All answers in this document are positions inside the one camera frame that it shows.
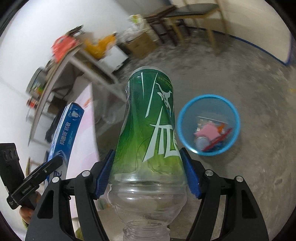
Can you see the pink sponge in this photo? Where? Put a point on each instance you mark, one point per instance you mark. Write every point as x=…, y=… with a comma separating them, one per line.
x=207, y=131

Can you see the red sauce jar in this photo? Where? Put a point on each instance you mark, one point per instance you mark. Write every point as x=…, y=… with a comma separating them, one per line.
x=33, y=103

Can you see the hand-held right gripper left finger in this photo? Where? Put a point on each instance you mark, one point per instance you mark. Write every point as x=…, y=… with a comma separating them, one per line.
x=104, y=176

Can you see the pile of clear plastic bags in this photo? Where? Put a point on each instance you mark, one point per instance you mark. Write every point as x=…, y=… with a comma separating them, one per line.
x=134, y=31

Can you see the black cloth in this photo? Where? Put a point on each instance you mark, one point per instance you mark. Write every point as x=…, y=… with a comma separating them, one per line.
x=52, y=129

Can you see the green labelled clear plastic bottle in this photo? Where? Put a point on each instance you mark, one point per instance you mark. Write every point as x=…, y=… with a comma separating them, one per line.
x=148, y=115

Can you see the grey rice cooker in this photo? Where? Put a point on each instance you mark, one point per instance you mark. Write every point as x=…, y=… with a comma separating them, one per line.
x=34, y=78

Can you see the blue plastic mesh waste basket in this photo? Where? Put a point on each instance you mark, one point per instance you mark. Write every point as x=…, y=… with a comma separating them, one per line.
x=185, y=125

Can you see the cardboard box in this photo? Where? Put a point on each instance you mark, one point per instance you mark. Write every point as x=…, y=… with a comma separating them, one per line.
x=141, y=45

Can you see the dark wooden stool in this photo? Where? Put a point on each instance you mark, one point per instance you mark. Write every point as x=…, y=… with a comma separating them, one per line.
x=159, y=14

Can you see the green and white carton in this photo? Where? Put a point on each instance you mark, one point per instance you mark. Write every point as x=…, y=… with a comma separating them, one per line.
x=137, y=20

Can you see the wooden armchair with dark seat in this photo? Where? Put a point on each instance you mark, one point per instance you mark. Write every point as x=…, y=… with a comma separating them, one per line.
x=192, y=9

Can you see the clear plastic box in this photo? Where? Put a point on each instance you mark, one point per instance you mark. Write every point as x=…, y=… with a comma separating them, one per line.
x=201, y=121

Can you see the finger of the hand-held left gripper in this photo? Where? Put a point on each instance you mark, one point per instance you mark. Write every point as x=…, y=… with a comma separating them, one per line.
x=48, y=168

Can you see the yellow plastic bag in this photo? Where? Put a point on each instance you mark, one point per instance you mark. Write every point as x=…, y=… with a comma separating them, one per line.
x=97, y=46

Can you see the red plastic bag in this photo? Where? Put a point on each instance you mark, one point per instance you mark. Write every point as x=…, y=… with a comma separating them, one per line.
x=62, y=47

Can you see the white low cabinet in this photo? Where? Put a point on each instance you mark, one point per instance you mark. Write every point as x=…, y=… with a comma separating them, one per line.
x=115, y=59

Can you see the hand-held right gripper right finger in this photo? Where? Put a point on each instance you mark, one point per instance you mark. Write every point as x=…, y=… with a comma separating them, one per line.
x=190, y=173

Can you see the large white leaning panel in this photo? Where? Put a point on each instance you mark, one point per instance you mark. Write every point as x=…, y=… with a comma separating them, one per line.
x=254, y=23

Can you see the person's left hand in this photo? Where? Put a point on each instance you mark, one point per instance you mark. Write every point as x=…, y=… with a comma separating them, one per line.
x=26, y=213

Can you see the blue toothpaste box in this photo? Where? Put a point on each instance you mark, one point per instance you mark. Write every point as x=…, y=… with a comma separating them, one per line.
x=69, y=129

